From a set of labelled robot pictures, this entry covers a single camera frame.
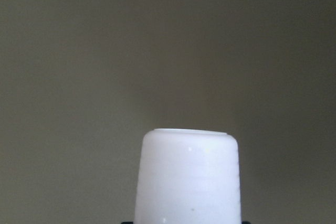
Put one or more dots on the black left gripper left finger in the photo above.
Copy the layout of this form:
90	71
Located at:
128	222

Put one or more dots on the pink plastic cup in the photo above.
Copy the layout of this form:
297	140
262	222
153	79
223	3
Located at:
188	176

